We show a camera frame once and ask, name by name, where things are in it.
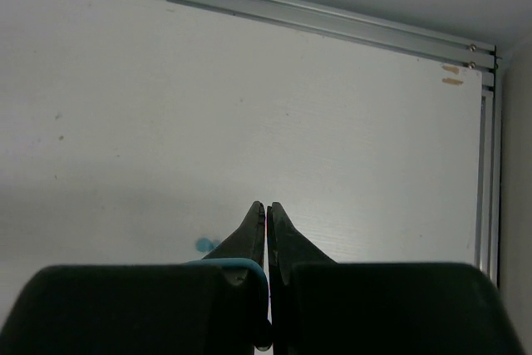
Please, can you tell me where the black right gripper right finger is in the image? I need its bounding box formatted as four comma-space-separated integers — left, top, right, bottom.
267, 202, 524, 354

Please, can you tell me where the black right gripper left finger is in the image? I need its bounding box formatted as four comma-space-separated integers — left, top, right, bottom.
1, 202, 268, 354

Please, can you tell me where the thin blue headphone cable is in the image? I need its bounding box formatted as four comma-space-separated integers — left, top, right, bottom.
182, 236, 275, 352

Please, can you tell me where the aluminium table frame rail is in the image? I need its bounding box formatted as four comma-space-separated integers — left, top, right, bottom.
165, 0, 501, 283

